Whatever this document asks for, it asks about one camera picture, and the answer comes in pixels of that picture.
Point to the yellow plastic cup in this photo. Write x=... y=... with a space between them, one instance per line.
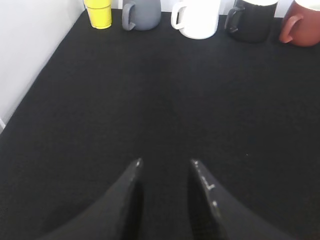
x=99 y=12

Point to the black table mat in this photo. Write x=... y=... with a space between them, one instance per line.
x=249 y=112

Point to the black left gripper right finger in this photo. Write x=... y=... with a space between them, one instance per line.
x=214 y=214

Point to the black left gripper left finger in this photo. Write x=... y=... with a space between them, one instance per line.
x=116 y=215

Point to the grey ceramic mug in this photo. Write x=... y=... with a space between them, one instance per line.
x=141 y=15

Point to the red ceramic mug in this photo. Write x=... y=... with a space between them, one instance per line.
x=301 y=24

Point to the white ceramic mug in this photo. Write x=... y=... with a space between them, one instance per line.
x=196 y=19

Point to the black ceramic mug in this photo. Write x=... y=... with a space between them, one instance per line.
x=250 y=20

